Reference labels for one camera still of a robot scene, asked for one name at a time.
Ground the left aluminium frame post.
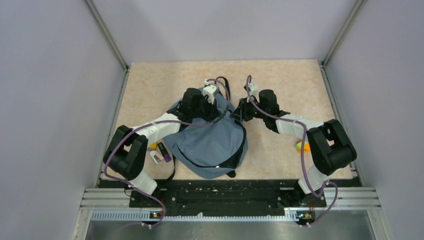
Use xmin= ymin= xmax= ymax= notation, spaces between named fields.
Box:
xmin=82 ymin=0 xmax=130 ymax=72

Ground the colourful block stack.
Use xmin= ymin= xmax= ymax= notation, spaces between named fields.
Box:
xmin=295 ymin=141 xmax=311 ymax=153

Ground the right aluminium frame post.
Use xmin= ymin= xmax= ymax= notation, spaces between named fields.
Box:
xmin=321 ymin=0 xmax=367 ymax=69

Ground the aluminium frame post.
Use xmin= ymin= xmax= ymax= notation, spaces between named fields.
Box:
xmin=82 ymin=0 xmax=130 ymax=72
xmin=321 ymin=0 xmax=367 ymax=69

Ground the yellow grey eraser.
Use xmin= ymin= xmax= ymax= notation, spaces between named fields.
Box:
xmin=149 ymin=142 xmax=158 ymax=149

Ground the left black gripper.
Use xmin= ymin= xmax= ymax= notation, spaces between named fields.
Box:
xmin=191 ymin=95 xmax=221 ymax=123

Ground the purple black highlighter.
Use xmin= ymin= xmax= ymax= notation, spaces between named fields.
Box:
xmin=157 ymin=142 xmax=172 ymax=163

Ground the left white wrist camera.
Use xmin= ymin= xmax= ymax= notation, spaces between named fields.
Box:
xmin=202 ymin=79 xmax=220 ymax=105

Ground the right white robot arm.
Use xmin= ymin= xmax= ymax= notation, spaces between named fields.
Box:
xmin=233 ymin=87 xmax=358 ymax=206

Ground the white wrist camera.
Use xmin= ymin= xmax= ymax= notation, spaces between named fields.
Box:
xmin=244 ymin=82 xmax=259 ymax=102
xmin=202 ymin=79 xmax=220 ymax=105

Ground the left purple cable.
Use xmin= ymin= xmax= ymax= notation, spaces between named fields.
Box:
xmin=102 ymin=76 xmax=232 ymax=229

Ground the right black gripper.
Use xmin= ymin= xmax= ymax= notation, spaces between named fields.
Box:
xmin=230 ymin=95 xmax=268 ymax=122

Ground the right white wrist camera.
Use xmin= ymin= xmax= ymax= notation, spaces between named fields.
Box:
xmin=244 ymin=82 xmax=259 ymax=102

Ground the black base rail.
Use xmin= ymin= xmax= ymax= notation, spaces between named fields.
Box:
xmin=99 ymin=178 xmax=327 ymax=226

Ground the blue grey backpack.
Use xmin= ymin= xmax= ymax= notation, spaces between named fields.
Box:
xmin=163 ymin=76 xmax=248 ymax=179

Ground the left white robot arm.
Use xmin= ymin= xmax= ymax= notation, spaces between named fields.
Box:
xmin=103 ymin=84 xmax=220 ymax=207

